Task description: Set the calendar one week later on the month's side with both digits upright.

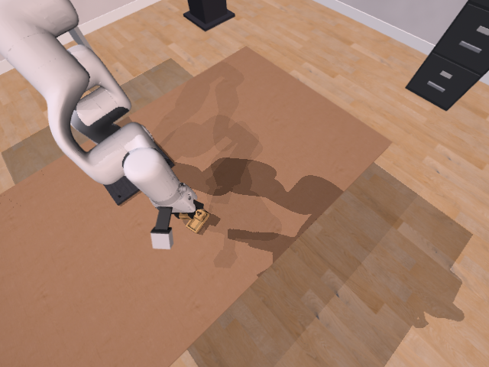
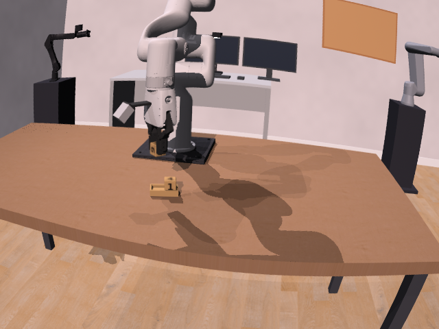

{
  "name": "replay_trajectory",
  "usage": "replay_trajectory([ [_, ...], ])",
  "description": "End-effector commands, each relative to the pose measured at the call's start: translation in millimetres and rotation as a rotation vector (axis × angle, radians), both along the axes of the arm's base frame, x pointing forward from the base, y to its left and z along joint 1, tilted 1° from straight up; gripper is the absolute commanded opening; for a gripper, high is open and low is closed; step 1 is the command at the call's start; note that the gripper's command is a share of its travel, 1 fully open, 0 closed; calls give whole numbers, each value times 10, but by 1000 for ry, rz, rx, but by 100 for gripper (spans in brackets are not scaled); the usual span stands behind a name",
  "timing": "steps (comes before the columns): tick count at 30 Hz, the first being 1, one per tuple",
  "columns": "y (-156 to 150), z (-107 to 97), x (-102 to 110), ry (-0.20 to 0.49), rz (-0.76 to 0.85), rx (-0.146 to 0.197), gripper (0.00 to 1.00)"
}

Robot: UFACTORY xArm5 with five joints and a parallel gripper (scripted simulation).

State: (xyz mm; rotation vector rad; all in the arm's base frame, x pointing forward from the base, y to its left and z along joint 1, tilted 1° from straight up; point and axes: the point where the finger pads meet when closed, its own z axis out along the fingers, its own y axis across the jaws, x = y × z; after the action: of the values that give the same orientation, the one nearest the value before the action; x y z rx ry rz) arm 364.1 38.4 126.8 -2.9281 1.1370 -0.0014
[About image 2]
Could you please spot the tan wooden calendar cube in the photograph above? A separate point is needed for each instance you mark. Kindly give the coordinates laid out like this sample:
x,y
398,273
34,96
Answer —
x,y
153,150
170,183

